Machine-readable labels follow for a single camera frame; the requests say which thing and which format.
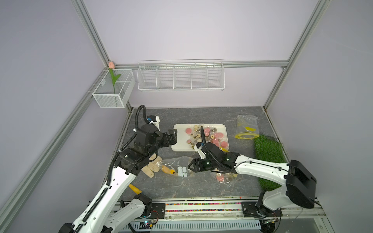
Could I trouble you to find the cookie ziploc bag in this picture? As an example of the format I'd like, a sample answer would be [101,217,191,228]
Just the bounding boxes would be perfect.
[235,115,259,140]
[213,173,238,185]
[157,156,195,178]

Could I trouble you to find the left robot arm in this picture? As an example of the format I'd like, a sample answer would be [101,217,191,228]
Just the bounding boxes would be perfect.
[59,105,177,233]

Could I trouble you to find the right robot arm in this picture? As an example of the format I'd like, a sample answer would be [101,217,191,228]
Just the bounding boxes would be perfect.
[188,136,317,219]

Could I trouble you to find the white rectangular tray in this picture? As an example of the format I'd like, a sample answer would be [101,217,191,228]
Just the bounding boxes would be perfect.
[172,124,229,152]

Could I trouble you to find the poured wrapped cookie pile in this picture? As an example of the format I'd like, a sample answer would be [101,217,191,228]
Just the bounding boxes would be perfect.
[185,124,229,150]

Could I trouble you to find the beige work glove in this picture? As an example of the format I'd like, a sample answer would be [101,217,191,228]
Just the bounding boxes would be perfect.
[141,154,162,178]

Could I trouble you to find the green artificial grass mat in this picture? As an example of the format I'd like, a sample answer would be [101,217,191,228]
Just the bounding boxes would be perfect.
[254,135,286,191]

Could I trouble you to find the pink artificial tulip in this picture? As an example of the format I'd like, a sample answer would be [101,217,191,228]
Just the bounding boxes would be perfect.
[108,61,121,94]

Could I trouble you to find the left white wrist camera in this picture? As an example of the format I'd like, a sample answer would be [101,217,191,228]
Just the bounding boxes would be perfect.
[147,115,160,130]

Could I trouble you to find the white wire wall basket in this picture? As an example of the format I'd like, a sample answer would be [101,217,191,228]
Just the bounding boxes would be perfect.
[138,59,225,92]

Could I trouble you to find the white mesh wall box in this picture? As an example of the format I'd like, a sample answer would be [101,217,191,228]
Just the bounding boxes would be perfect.
[92,69,136,108]

